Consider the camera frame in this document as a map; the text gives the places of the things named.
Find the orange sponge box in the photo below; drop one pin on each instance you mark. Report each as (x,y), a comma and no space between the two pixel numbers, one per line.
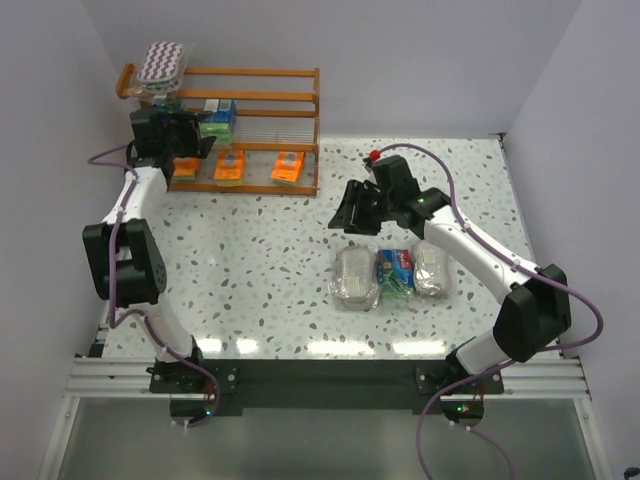
(288,168)
(230,168)
(186,169)

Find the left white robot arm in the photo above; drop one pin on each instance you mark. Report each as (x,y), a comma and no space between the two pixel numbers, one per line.
(126,265)

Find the purple wavy striped sponge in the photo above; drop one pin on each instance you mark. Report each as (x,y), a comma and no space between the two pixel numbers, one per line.
(162,69)

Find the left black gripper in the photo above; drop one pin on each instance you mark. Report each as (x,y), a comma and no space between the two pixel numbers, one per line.
(185,135)

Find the blue label green sponge pack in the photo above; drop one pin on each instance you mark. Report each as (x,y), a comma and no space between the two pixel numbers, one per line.
(219,121)

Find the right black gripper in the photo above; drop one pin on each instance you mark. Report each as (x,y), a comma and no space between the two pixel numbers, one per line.
(367,208)

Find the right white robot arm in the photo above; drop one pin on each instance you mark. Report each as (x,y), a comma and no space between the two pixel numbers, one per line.
(534,307)

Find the wooden two-tier shelf rack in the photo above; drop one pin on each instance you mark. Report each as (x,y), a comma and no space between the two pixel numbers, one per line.
(277,110)

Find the grey sponge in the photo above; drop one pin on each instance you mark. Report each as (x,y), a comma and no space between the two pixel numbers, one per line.
(431,274)
(354,285)

